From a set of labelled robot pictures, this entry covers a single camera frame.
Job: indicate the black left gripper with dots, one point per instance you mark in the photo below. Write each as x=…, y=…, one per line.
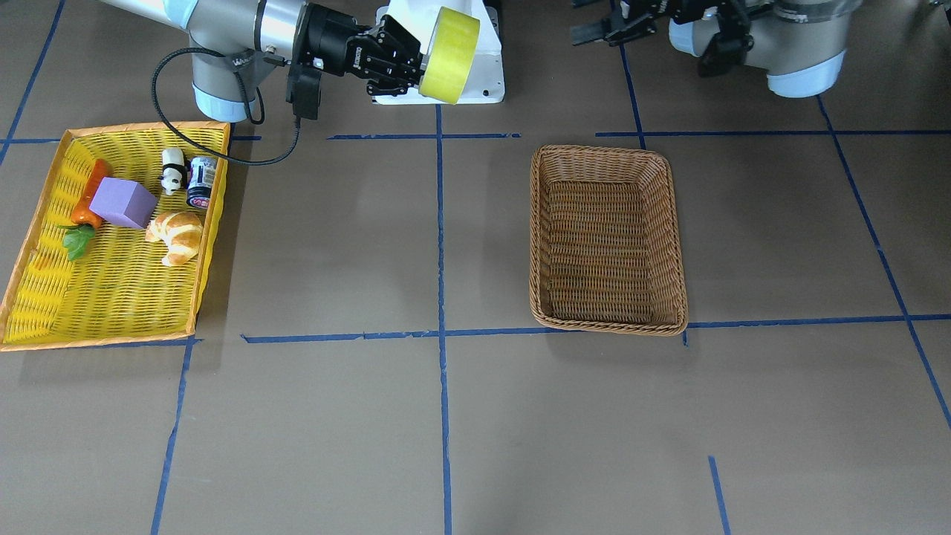
x=648, y=24

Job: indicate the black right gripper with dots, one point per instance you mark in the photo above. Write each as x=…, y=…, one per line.
x=332, y=41

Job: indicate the yellow tape roll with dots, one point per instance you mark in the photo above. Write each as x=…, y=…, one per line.
x=450, y=57

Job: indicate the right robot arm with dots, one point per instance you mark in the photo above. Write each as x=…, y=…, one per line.
x=242, y=42

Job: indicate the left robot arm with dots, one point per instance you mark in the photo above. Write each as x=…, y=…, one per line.
x=800, y=45

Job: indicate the brown wicker basket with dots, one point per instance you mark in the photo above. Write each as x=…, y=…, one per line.
x=605, y=249

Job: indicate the yellow woven plastic basket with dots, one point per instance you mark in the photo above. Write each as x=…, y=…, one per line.
x=119, y=291

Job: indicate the small purple can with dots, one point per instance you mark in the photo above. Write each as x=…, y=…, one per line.
x=202, y=176

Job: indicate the toy panda figure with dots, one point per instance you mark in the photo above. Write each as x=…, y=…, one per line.
x=174, y=171

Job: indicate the toy croissant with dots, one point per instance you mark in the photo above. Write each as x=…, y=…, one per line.
x=181, y=231

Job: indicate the purple foam block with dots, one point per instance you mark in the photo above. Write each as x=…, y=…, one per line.
x=124, y=203

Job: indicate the orange toy carrot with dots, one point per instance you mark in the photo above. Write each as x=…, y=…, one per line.
x=83, y=221

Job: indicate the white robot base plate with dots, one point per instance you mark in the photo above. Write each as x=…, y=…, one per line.
x=485, y=84

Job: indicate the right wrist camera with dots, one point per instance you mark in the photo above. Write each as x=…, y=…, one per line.
x=304, y=91

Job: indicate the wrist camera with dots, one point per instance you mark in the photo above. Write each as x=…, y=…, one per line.
x=304, y=91
x=728, y=47

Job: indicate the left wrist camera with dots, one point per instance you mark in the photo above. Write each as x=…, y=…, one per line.
x=728, y=47

